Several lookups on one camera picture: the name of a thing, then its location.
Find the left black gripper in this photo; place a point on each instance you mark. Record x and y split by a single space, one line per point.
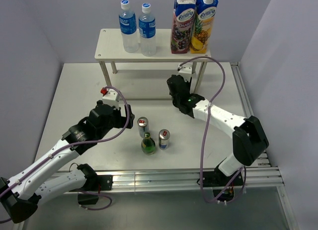
120 122

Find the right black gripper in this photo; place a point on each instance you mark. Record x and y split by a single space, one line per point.
189 84

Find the Pocari Sweat bottle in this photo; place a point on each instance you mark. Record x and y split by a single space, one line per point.
147 30
128 27

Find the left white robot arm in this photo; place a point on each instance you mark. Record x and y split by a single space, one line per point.
21 194

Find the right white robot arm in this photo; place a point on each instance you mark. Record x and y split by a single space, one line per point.
247 134

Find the white two-tier shelf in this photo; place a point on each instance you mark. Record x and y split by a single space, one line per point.
114 53

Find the rear silver energy can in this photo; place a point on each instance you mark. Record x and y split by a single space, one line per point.
143 126

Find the silver energy can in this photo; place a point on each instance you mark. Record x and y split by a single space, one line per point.
164 137
143 126

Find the front green glass bottle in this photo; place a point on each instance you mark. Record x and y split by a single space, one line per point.
148 145

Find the front silver energy can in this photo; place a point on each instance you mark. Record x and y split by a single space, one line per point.
164 137

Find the purple grape juice carton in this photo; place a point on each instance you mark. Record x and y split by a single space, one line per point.
183 16

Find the yellow pineapple juice carton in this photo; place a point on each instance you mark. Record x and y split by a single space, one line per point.
203 24

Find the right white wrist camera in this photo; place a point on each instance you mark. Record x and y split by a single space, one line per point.
186 71

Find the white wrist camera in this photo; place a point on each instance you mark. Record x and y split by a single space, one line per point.
110 97
186 71

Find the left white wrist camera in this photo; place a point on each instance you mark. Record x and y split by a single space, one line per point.
110 97

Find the aluminium frame rail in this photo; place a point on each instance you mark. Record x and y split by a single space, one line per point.
174 169

